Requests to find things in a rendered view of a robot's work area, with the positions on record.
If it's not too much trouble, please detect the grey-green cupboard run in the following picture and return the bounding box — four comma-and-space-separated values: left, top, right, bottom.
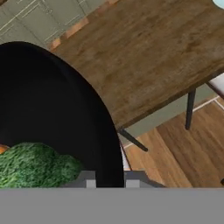
0, 0, 109, 49

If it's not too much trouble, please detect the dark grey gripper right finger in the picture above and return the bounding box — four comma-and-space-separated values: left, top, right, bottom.
124, 170, 166, 189

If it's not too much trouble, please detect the pale blue plate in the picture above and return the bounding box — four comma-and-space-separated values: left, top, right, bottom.
212, 0, 224, 10

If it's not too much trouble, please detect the green broccoli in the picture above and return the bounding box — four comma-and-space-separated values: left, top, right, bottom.
0, 142, 85, 189

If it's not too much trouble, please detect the white stool with dark legs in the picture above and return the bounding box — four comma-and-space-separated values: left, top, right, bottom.
185, 73, 224, 131
117, 127, 149, 172

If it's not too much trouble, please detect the black bowl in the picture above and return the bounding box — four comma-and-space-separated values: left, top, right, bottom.
0, 40, 126, 189

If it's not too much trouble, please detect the orange chicken drumstick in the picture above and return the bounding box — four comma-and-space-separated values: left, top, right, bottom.
0, 143, 10, 155

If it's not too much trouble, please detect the grey-green island base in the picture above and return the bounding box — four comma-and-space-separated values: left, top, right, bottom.
120, 83, 219, 147

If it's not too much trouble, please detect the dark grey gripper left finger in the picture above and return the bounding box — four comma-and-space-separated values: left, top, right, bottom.
60, 170, 97, 189

